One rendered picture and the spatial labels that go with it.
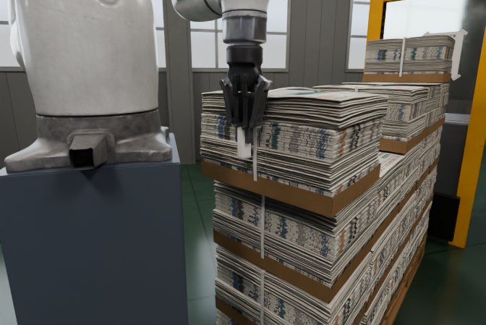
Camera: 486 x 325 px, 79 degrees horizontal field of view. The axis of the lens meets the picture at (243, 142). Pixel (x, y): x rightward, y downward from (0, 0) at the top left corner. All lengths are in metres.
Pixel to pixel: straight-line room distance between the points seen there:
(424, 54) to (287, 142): 1.23
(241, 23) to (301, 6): 3.74
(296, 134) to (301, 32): 3.72
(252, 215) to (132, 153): 0.48
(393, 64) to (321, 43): 2.70
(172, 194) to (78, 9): 0.23
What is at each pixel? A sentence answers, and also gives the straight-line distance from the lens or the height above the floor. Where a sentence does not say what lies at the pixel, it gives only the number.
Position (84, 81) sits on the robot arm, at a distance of 0.38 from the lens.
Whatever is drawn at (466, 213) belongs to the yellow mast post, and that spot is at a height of 0.24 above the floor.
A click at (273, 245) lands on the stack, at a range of 0.78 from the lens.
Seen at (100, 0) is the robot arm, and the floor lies 1.18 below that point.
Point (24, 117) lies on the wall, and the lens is 4.12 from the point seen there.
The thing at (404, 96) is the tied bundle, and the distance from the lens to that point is 1.15.
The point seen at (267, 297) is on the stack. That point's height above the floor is 0.52.
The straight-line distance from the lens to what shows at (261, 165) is 0.66.
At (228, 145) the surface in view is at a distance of 0.72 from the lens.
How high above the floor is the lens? 1.10
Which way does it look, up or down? 13 degrees down
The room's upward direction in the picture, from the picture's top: straight up
